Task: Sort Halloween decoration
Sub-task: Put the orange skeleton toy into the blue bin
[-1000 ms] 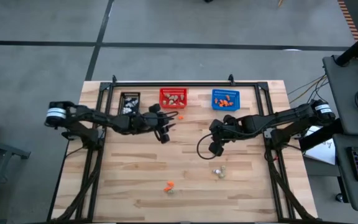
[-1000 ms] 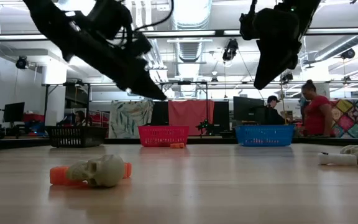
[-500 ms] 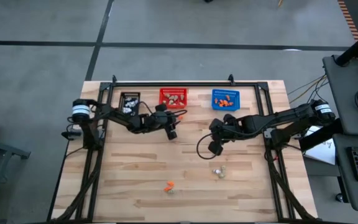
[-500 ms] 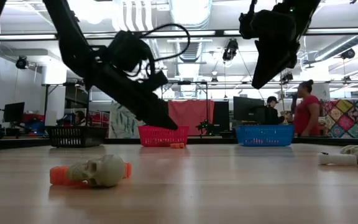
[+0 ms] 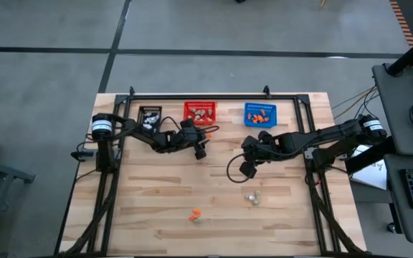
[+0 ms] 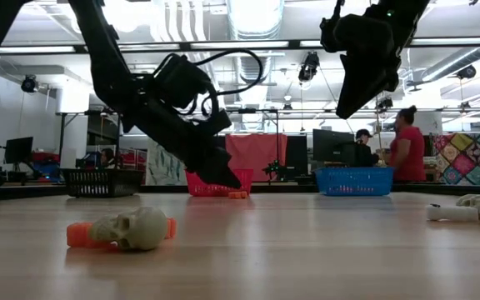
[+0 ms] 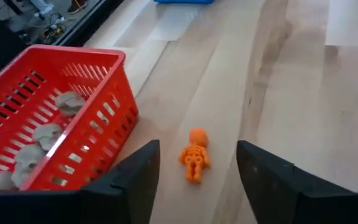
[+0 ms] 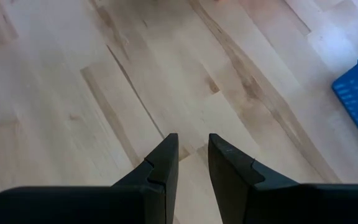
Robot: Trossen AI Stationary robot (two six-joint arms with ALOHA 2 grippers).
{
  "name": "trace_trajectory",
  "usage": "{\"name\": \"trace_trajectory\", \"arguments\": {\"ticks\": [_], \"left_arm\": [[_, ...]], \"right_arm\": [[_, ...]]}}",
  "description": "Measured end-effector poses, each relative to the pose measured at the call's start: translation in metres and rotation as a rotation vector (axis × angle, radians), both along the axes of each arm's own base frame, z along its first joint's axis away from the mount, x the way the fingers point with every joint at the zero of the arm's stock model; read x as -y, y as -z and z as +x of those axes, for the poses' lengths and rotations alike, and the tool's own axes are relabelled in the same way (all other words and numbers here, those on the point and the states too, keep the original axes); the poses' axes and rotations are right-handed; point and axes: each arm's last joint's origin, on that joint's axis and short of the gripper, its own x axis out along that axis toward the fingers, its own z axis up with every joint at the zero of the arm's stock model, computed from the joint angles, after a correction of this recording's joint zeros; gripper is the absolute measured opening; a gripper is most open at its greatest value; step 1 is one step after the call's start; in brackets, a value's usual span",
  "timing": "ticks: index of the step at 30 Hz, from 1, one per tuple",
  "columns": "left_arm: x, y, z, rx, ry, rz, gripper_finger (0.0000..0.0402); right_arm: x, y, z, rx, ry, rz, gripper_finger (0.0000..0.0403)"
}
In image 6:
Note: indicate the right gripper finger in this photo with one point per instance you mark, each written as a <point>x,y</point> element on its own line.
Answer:
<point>356,87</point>

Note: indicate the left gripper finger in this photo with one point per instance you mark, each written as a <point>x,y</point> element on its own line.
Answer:
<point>225,166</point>
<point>206,171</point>

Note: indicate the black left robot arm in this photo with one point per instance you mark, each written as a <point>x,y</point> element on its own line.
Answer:
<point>106,62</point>

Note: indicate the background black robot arm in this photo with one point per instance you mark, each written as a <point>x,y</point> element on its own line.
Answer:
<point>275,170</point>

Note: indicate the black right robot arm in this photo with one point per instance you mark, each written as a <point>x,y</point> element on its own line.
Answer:
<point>406,12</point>

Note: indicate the red plastic basket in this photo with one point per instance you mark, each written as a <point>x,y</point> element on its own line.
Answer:
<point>200,189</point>

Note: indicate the red cloth backdrop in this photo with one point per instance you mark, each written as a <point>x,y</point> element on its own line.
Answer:
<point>256,152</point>

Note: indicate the leaf-print white cloth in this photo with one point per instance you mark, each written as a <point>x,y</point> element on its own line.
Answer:
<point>165,166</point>

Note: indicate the ceiling light strip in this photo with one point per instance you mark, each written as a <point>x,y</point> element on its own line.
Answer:
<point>311,43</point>
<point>36,49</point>
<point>452,41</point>
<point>240,44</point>

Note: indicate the black monitor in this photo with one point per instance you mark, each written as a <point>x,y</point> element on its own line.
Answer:
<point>331,146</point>
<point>19,150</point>

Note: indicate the person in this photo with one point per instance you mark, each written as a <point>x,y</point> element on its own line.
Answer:
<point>408,152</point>
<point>365,155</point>
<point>107,157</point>

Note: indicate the black partition panel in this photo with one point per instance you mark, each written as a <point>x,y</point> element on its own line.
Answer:
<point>297,156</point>

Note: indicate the white column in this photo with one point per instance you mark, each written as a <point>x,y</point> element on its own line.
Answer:
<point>429,121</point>
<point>73,104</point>

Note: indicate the black plastic basket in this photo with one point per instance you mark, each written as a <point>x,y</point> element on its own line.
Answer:
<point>98,183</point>

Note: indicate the blue plastic basket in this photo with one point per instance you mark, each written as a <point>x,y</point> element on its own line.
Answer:
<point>354,181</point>

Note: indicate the red storage box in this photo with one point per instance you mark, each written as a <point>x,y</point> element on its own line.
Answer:
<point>46,157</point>

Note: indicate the colourful patchwork quilt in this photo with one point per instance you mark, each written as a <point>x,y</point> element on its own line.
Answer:
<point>469,160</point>

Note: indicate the white bone far right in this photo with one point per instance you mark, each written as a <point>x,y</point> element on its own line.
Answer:
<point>452,213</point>

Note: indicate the black ceiling camera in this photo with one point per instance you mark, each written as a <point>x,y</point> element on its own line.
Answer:
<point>308,68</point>
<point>386,104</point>
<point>467,72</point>
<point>29,84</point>

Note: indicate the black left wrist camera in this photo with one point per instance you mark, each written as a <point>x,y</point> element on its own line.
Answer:
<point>181,81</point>

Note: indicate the silver ventilation duct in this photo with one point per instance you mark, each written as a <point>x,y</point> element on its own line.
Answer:
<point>448,66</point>
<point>256,25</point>

